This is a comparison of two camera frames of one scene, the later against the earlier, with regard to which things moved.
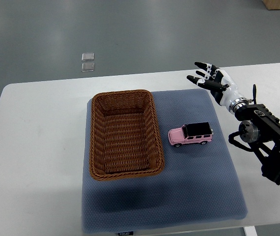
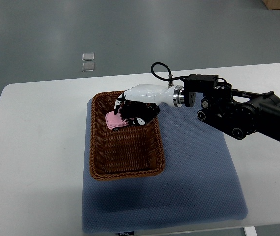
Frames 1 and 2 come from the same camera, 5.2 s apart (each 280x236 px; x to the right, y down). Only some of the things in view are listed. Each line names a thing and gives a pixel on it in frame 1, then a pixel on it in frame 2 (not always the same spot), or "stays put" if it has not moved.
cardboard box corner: (272, 5) stays put
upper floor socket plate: (88, 56) stays put
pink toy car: (199, 132) -> (114, 121)
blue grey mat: (199, 185) stays put
